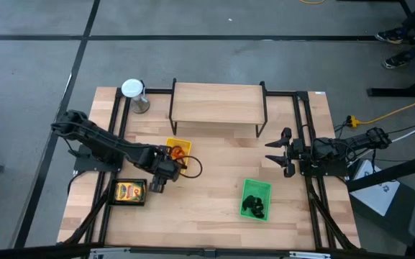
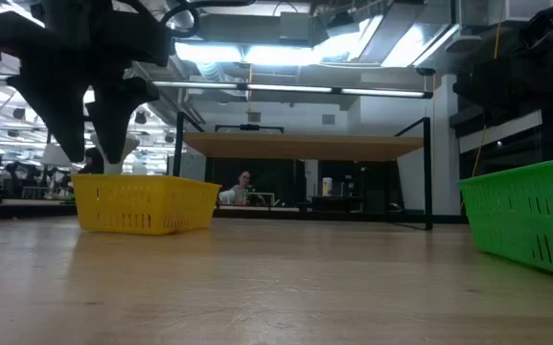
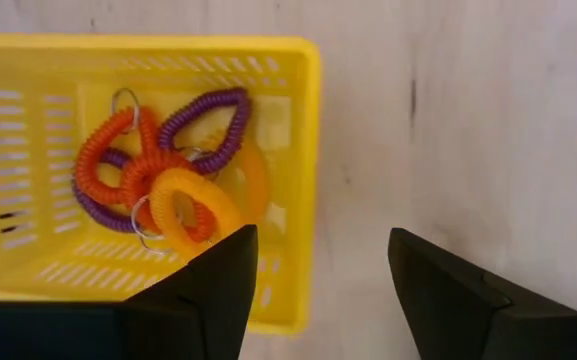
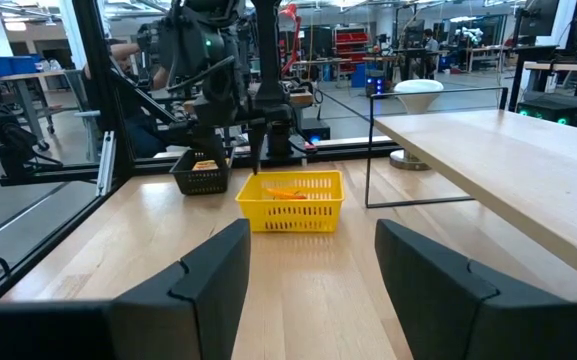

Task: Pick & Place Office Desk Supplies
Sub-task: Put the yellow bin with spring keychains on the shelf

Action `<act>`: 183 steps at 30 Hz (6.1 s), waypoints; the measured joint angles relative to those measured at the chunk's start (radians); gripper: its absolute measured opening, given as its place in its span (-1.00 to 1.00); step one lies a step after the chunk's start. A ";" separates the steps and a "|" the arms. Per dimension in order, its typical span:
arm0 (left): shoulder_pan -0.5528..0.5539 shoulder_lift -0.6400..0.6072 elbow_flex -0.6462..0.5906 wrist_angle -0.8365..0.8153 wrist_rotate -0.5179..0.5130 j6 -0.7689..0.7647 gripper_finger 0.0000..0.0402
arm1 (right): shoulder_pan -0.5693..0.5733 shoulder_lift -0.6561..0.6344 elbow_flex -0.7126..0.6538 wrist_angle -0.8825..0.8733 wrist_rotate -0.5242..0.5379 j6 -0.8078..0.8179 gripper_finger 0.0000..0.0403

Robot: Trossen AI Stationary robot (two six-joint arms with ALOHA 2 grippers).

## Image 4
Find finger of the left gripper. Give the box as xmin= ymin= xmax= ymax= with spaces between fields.
xmin=192 ymin=126 xmax=230 ymax=169
xmin=247 ymin=122 xmax=270 ymax=177

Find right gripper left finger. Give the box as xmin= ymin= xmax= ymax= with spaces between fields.
xmin=109 ymin=217 xmax=252 ymax=360

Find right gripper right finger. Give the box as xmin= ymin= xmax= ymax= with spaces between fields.
xmin=373 ymin=217 xmax=569 ymax=360

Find black plastic basket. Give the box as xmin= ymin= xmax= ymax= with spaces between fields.
xmin=168 ymin=146 xmax=235 ymax=197

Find yellow plastic basket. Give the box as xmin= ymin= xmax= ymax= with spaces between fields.
xmin=234 ymin=169 xmax=346 ymax=234

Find black box blue light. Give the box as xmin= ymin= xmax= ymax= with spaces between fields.
xmin=300 ymin=118 xmax=332 ymax=145

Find person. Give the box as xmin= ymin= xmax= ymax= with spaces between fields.
xmin=419 ymin=28 xmax=440 ymax=54
xmin=81 ymin=41 xmax=174 ymax=160

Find blue lit device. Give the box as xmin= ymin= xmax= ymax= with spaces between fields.
xmin=365 ymin=69 xmax=388 ymax=97

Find red storage bin rack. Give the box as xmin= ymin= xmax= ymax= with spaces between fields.
xmin=334 ymin=24 xmax=370 ymax=59

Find white lamp with metal base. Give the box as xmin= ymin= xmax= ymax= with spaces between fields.
xmin=388 ymin=78 xmax=445 ymax=172

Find wooden work table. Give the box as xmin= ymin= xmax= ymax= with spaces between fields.
xmin=0 ymin=69 xmax=89 ymax=151

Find blue storage bins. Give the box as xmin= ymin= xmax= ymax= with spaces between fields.
xmin=0 ymin=55 xmax=39 ymax=77

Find black stand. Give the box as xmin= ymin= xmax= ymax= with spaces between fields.
xmin=0 ymin=0 xmax=64 ymax=187

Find black computer green lights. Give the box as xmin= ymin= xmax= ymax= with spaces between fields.
xmin=516 ymin=99 xmax=577 ymax=126

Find black aluminium table frame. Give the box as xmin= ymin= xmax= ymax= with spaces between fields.
xmin=0 ymin=0 xmax=399 ymax=301

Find white aluminium bracket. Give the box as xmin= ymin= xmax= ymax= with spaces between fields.
xmin=95 ymin=130 xmax=118 ymax=198

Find wooden shelf riser black frame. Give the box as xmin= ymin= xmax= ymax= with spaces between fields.
xmin=365 ymin=86 xmax=577 ymax=292

